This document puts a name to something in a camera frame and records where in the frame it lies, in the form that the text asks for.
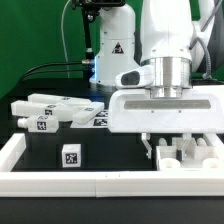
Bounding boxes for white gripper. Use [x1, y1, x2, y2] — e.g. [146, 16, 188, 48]
[108, 87, 224, 160]

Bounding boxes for white chair seat block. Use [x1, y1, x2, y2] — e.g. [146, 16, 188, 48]
[156, 133, 224, 171]

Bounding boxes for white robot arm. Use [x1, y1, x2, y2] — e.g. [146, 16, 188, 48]
[90, 0, 224, 158]

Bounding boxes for white rear chair bar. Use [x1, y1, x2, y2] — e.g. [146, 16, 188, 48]
[28, 93, 91, 106]

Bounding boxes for white long chair bar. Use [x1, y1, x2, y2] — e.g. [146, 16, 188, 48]
[11, 100, 73, 122]

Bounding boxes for white marker sheet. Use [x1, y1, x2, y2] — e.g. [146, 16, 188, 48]
[71, 110, 108, 129]

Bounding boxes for white tagged cube nut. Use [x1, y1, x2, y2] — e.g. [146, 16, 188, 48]
[62, 144, 81, 168]

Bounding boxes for white U-shaped boundary frame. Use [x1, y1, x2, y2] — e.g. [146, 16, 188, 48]
[0, 133, 224, 197]

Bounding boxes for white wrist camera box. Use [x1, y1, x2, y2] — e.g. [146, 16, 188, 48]
[115, 65, 154, 89]

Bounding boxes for grey braided cable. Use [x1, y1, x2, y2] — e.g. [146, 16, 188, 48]
[189, 0, 224, 81]

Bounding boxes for black cables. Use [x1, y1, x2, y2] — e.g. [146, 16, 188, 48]
[19, 59, 93, 83]

